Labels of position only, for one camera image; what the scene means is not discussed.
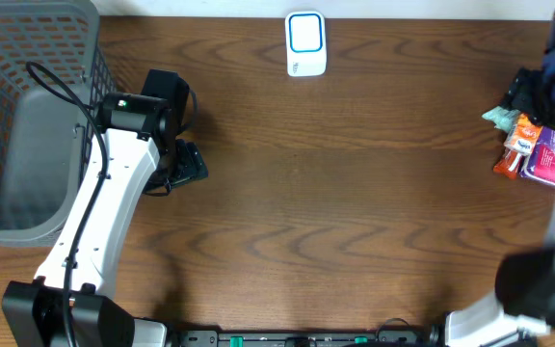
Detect grey plastic mesh basket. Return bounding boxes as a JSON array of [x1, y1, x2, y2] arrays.
[[0, 1, 116, 247]]

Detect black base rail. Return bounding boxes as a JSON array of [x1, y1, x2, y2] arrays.
[[132, 317, 539, 347]]

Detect orange red long snack packet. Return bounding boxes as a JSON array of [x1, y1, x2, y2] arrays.
[[492, 148, 523, 179]]

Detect purple red snack packet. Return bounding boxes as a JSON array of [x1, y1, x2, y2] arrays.
[[519, 127, 555, 187]]

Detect mint green snack packet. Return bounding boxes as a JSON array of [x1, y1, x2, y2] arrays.
[[482, 106, 520, 133]]

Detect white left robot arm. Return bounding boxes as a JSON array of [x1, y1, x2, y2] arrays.
[[2, 62, 208, 346]]

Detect small orange snack packet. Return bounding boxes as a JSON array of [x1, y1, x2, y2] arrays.
[[504, 113, 542, 156]]

